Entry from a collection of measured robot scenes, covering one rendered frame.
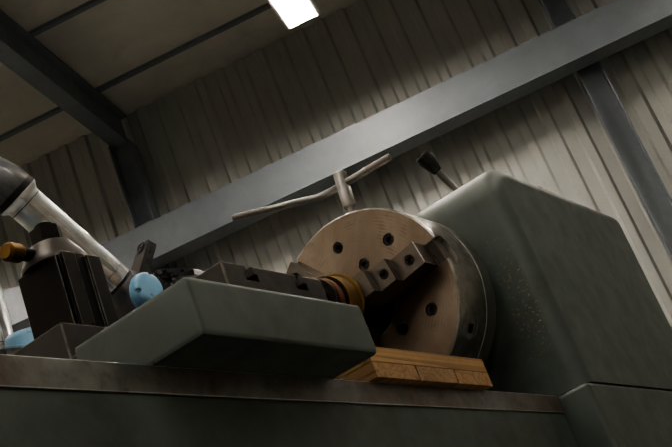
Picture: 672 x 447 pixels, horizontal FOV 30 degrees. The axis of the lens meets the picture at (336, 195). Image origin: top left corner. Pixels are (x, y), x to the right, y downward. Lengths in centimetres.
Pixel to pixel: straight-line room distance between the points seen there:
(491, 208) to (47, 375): 110
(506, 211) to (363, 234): 24
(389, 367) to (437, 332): 38
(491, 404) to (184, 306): 67
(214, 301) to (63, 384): 17
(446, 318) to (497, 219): 23
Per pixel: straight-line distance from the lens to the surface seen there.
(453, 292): 184
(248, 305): 119
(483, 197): 201
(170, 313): 113
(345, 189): 200
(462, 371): 164
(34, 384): 102
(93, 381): 107
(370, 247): 192
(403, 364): 151
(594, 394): 191
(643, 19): 1247
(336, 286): 178
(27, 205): 254
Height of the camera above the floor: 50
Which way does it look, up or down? 23 degrees up
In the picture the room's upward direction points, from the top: 22 degrees counter-clockwise
